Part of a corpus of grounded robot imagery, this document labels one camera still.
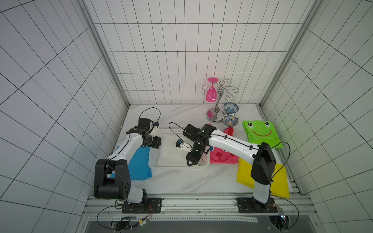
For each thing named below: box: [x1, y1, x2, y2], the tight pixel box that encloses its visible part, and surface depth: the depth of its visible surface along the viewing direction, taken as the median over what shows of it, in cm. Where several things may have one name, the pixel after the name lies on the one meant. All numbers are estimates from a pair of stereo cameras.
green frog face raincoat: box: [242, 119, 284, 149], surface depth 103 cm
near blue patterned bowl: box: [222, 113, 240, 127], surface depth 109 cm
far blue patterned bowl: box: [223, 101, 239, 114], surface depth 116 cm
